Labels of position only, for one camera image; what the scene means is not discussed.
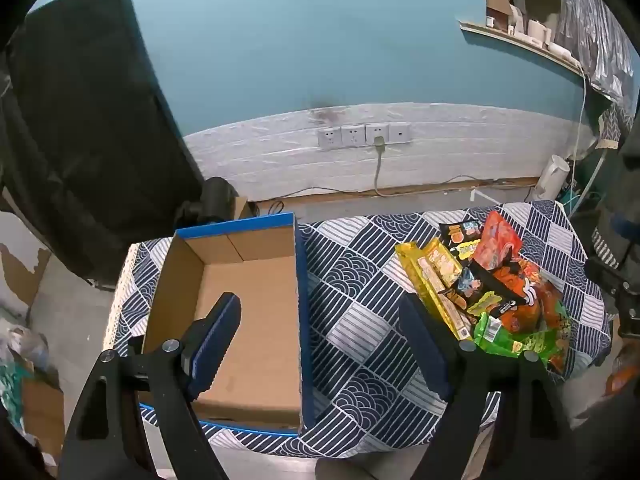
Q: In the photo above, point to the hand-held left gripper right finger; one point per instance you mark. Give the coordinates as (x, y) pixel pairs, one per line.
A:
(425, 350)

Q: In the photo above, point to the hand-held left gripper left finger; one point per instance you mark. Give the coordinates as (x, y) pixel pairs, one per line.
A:
(215, 340)

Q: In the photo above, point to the blue cardboard box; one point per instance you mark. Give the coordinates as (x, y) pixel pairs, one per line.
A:
(250, 310)

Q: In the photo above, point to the green snack packet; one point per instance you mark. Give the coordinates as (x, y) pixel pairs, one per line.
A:
(535, 345)

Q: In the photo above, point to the orange red fries snack packet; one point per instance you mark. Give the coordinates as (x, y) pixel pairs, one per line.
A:
(550, 310)

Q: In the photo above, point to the yellow snack packet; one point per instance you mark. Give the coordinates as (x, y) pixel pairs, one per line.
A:
(425, 280)

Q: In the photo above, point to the navy white patterned tablecloth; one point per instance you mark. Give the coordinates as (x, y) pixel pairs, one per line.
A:
(360, 310)

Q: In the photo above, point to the black snack packet blue figure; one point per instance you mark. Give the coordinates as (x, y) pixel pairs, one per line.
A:
(470, 285)

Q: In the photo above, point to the orange snack packet black label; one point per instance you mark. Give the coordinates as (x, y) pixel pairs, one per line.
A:
(520, 317)

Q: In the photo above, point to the black snack packet orange print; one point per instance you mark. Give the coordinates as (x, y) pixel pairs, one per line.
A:
(460, 235)

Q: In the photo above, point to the small cardboard box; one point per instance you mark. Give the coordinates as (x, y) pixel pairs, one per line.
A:
(244, 207)

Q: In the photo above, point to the black round device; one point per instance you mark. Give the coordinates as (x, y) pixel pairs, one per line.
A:
(215, 197)

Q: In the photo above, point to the brown cardboard box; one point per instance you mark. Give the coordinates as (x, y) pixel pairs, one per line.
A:
(42, 410)

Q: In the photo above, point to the white cylindrical container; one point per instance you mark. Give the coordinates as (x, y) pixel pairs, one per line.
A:
(550, 177)

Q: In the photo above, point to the black fabric panel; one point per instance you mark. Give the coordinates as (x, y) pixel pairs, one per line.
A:
(90, 135)

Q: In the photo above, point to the cardboard box on shelf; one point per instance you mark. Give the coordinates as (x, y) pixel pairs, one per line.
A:
(500, 2)

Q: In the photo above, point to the silver foil curtain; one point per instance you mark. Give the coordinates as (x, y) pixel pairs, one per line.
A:
(600, 25)

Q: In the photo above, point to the white wall socket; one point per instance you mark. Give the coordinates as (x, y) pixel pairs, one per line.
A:
(353, 135)
(376, 131)
(330, 138)
(400, 132)

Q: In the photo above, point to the wooden wall shelf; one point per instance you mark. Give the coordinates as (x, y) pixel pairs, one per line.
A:
(520, 42)

